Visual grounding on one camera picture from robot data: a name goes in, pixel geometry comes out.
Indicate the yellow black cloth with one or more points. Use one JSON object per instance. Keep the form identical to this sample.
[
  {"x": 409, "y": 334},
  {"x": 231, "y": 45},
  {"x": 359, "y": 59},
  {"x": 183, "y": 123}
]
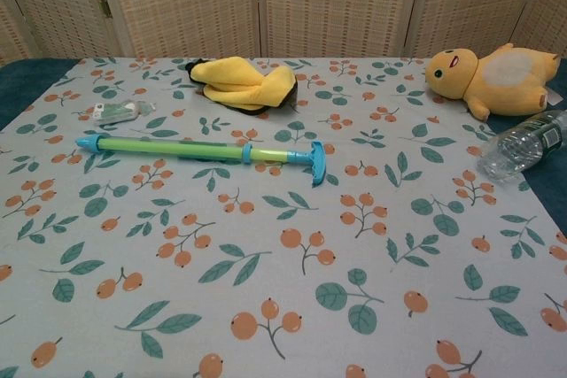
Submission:
[{"x": 239, "y": 81}]

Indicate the floral printed tablecloth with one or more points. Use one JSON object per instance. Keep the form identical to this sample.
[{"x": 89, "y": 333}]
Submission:
[{"x": 283, "y": 263}]

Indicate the green blue water pump toy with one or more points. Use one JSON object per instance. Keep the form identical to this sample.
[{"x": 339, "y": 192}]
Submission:
[{"x": 177, "y": 148}]

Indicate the woven folding screen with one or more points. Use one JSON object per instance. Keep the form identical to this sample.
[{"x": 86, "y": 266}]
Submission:
[{"x": 186, "y": 6}]

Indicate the clear plastic water bottle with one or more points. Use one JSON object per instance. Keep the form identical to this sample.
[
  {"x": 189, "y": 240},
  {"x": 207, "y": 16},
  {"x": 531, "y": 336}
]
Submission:
[{"x": 514, "y": 148}]

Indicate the yellow plush toy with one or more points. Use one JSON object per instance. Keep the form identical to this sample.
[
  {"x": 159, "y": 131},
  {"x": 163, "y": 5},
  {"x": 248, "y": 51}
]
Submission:
[{"x": 500, "y": 86}]

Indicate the brass screen hinge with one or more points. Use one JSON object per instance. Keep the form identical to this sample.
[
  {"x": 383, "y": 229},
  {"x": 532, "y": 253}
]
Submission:
[{"x": 104, "y": 7}]

